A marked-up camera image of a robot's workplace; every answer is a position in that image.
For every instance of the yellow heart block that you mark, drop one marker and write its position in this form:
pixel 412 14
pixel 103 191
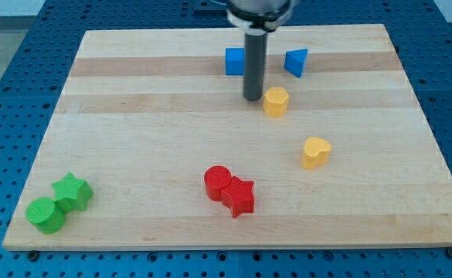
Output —
pixel 316 152

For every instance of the yellow hexagon block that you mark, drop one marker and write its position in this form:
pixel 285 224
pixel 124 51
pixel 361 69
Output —
pixel 275 101

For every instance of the light wooden board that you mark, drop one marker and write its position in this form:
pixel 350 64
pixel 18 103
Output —
pixel 145 113

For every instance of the red cylinder block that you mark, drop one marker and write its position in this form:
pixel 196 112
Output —
pixel 216 179

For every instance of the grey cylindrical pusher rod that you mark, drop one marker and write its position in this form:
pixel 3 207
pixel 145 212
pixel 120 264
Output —
pixel 255 51

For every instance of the blue cube block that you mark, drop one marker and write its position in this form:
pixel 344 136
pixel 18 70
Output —
pixel 234 61

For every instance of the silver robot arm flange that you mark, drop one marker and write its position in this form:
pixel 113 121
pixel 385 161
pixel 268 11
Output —
pixel 257 17

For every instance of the blue triangle block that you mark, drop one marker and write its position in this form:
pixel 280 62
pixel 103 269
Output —
pixel 294 61

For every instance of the red star block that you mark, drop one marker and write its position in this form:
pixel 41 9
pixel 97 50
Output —
pixel 238 196

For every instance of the green cylinder block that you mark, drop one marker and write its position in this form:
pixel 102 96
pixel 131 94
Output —
pixel 45 215

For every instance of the green star block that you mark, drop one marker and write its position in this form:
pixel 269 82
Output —
pixel 71 193

